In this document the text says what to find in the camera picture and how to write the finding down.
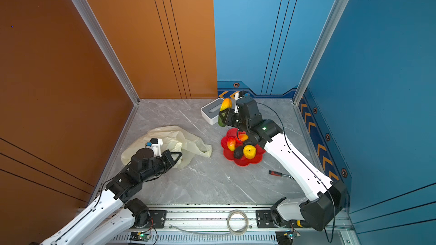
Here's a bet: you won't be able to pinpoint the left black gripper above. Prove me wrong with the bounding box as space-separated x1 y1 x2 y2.
141 150 183 185

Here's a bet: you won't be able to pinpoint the yellow bell pepper fruit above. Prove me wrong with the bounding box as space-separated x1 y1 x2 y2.
243 145 257 160

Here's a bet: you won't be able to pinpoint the cream plastic bag orange prints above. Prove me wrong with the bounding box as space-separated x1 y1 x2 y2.
121 125 212 169

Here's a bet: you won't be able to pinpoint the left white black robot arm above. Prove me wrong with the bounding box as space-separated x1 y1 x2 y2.
41 148 182 245

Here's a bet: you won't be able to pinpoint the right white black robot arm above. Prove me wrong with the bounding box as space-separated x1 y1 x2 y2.
218 96 347 231

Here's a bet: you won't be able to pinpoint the red orange peach fruit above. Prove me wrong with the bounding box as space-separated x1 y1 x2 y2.
236 134 248 143

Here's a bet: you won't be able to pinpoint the red flower-shaped plate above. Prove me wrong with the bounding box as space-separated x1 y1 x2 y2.
221 128 266 167

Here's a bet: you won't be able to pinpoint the white grey tissue box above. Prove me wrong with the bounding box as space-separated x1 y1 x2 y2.
201 98 224 125

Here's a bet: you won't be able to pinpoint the black avocado fruit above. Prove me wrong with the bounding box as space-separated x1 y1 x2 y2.
233 146 244 159

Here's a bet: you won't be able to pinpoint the red black ratchet wrench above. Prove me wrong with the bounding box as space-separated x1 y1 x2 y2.
269 170 293 179

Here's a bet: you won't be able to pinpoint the left green circuit board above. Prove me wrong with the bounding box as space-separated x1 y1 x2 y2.
129 232 152 243

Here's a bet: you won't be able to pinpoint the green circuit board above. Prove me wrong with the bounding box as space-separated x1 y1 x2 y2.
129 232 152 243
275 231 301 245

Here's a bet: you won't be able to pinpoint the coiled clear tube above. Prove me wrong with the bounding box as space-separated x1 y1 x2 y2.
226 209 250 236

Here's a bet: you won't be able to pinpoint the yellow black screwdriver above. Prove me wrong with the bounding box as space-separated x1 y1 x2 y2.
296 220 303 228

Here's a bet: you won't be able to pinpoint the right green circuit board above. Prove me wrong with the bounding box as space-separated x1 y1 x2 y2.
275 231 301 245

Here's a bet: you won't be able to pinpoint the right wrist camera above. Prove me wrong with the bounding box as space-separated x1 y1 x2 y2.
235 91 244 113

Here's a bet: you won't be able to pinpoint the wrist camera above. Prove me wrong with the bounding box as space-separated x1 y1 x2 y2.
235 91 244 113
146 138 163 157

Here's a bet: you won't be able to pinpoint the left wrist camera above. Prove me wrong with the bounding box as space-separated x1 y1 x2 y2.
146 138 163 157

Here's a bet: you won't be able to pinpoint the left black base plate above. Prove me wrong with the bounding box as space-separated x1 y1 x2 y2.
134 209 167 229

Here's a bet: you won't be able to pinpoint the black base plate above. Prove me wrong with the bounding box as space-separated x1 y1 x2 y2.
134 209 167 229
255 209 283 229

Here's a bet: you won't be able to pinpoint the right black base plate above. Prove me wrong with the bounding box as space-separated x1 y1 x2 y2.
255 209 283 229

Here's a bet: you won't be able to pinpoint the aluminium rail frame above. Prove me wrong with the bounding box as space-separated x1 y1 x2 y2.
61 203 362 245

